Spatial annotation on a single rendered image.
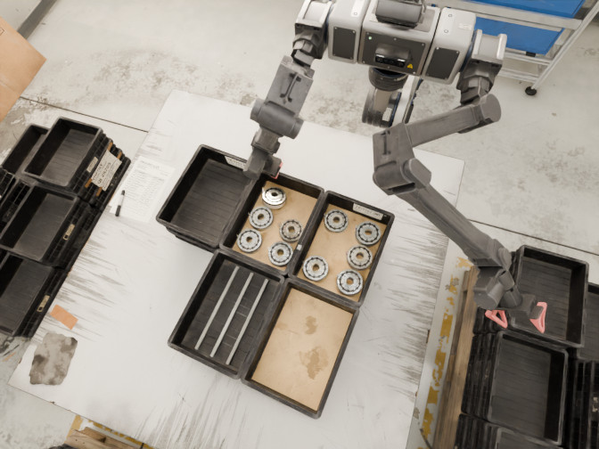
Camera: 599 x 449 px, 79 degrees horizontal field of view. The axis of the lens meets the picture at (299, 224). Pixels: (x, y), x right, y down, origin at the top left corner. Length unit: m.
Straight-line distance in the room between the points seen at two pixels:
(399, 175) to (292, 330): 0.86
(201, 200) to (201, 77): 1.74
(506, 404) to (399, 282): 0.78
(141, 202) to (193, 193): 0.33
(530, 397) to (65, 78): 3.85
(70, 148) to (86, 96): 1.02
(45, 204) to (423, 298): 2.18
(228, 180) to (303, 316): 0.69
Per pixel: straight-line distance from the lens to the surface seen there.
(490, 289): 1.05
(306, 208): 1.58
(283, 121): 0.78
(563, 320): 2.13
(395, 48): 1.17
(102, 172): 2.51
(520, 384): 2.12
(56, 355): 1.92
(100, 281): 1.89
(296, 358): 1.45
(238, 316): 1.50
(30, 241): 2.60
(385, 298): 1.63
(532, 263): 2.13
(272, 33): 3.49
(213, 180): 1.71
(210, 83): 3.21
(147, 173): 2.01
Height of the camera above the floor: 2.28
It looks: 69 degrees down
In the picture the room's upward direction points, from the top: 8 degrees counter-clockwise
